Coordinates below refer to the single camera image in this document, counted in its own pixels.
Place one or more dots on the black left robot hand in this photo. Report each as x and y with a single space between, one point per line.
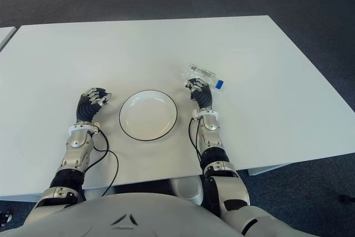
86 108

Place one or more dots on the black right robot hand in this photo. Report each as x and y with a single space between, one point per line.
204 95

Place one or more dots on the clear bottle with blue cap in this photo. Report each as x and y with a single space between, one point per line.
203 73

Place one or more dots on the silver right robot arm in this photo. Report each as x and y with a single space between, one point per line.
213 142

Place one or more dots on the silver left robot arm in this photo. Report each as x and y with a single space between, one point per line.
76 142

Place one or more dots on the white plate with black rim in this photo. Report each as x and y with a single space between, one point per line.
148 115

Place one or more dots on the grey robot torso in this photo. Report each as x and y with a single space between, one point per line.
133 214

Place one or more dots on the black wheeled stand base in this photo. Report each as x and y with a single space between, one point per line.
4 217

